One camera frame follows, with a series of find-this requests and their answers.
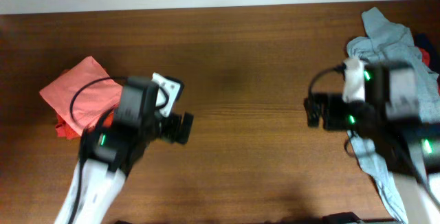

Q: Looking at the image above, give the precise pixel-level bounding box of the salmon pink t-shirt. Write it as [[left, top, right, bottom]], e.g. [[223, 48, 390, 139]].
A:
[[38, 56, 124, 137]]

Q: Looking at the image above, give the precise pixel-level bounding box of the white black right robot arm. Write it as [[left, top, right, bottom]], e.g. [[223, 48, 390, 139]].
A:
[[304, 60, 439, 223]]

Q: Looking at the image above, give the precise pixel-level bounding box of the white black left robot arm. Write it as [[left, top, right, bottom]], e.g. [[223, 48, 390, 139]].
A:
[[55, 73, 194, 224]]

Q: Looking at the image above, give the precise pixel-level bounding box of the light blue t-shirt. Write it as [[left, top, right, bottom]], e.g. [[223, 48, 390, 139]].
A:
[[343, 8, 439, 223]]

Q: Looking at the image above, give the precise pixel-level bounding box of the dark red garment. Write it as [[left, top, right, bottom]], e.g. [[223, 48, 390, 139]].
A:
[[414, 34, 439, 74]]

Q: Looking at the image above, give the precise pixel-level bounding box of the red folded printed t-shirt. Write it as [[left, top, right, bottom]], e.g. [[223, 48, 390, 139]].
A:
[[54, 68, 114, 140]]

